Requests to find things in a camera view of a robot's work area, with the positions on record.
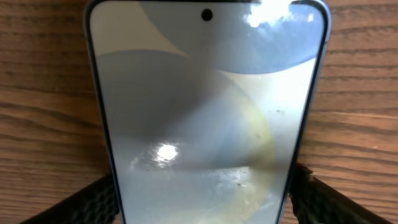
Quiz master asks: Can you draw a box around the blue Galaxy smartphone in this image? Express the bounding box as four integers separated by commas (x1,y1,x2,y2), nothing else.
83,1,332,223

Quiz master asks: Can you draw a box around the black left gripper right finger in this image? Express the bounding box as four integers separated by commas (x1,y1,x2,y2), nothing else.
289,164,392,224

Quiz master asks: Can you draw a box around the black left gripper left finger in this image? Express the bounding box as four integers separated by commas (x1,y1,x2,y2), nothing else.
21,174,119,224

